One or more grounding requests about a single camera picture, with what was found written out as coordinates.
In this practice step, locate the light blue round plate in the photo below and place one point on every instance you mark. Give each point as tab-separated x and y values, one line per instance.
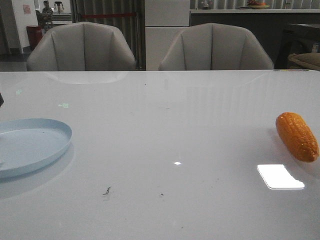
27	145

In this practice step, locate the orange toy corn cob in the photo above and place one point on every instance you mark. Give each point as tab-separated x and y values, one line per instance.
297	137

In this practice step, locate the right beige leather chair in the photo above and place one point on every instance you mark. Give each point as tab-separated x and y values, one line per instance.
214	46

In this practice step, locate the beige leather chair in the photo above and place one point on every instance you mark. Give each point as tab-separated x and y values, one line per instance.
82	46
214	46

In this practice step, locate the white cabinet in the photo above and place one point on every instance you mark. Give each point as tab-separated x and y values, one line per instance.
163	19

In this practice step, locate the left beige leather chair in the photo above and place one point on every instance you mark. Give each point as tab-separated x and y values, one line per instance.
82	46

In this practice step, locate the red barrier belt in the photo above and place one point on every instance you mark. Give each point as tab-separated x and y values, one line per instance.
105	16

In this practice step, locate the dark counter with white top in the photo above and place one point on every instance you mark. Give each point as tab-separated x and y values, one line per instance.
266	24

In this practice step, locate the fruit bowl on counter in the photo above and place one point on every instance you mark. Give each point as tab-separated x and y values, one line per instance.
256	5

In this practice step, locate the red bin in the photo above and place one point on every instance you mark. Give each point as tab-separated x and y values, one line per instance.
34	33

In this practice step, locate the dark washing machine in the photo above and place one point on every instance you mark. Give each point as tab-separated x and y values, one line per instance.
297	39

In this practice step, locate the person in background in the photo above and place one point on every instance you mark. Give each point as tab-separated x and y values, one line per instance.
46	14

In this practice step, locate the tan cushion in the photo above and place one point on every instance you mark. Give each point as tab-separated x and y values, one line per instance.
309	61

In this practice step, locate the pink wall poster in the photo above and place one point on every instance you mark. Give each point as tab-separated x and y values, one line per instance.
26	9

